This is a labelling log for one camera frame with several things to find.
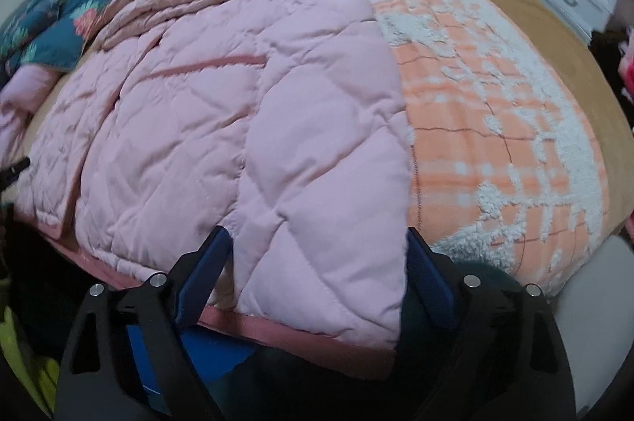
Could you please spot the pink quilted jacket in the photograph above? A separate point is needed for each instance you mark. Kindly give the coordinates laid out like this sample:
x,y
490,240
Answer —
x,y
282,121

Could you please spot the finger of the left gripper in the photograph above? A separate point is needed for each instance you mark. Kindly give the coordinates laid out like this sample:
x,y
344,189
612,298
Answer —
x,y
9,175

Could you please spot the blue floral pink quilt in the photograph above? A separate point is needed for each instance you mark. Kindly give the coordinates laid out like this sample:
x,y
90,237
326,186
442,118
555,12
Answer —
x,y
60,46

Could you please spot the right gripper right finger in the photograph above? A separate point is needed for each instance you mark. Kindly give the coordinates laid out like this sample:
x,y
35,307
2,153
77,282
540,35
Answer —
x,y
478,345

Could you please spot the blue floral pillow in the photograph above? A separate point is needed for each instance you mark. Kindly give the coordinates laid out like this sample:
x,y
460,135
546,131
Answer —
x,y
29,21

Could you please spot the tan bed cover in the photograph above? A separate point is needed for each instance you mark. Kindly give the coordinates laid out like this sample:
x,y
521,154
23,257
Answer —
x,y
576,66

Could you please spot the orange plaid bear blanket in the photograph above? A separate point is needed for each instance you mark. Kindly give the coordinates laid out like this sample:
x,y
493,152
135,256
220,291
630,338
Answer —
x,y
507,170

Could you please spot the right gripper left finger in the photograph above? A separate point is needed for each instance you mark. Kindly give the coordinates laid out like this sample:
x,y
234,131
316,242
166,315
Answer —
x,y
99,379

